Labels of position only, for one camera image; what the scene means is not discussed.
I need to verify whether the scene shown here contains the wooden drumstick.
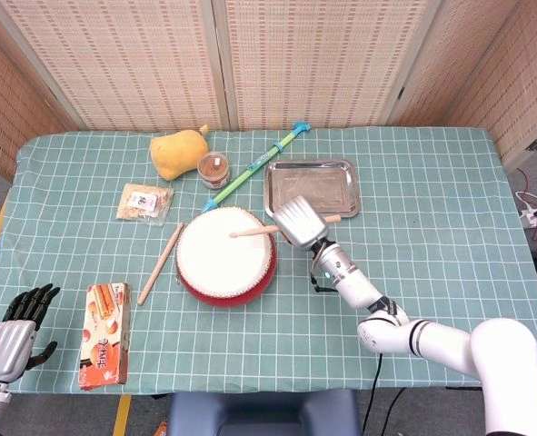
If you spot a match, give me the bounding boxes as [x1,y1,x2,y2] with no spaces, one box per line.
[136,222,185,306]
[229,213,343,240]

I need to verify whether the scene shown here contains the rectangular metal tray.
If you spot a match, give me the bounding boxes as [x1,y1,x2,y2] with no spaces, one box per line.
[264,158,363,221]

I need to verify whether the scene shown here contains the green checkered tablecloth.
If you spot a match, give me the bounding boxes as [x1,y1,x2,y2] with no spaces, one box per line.
[0,125,537,395]

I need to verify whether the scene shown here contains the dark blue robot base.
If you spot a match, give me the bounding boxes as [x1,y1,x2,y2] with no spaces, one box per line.
[166,389,363,436]

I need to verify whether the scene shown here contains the red cable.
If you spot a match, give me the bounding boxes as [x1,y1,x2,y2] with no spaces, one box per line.
[516,167,535,196]

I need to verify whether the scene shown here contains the green blue toy water pump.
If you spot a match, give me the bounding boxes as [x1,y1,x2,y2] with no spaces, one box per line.
[201,121,313,213]

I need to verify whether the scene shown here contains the red drum with white head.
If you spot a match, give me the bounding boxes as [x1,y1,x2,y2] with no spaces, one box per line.
[174,206,278,309]

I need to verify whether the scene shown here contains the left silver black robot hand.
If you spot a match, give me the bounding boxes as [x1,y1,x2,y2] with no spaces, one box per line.
[0,283,62,383]

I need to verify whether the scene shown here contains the yellow plush toy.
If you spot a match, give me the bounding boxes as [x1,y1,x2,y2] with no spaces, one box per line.
[149,124,210,183]

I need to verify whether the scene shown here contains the orange biscuit box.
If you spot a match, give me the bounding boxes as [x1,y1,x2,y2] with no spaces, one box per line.
[77,282,132,391]

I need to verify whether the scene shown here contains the right silver orange-tipped robot hand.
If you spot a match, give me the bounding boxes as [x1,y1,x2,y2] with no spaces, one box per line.
[272,194,331,252]

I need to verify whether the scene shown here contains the clear snack bag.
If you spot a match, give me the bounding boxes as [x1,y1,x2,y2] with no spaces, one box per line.
[115,183,175,227]

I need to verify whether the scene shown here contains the small clear jar brown contents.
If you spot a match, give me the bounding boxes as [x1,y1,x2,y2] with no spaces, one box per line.
[196,153,232,191]

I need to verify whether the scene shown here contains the black floor cable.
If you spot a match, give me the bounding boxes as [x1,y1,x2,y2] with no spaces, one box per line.
[385,388,408,436]

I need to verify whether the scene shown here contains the bamboo folding screen panel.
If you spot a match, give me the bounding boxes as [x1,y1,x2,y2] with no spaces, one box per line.
[385,0,537,164]
[0,17,76,181]
[0,0,231,133]
[213,0,446,132]

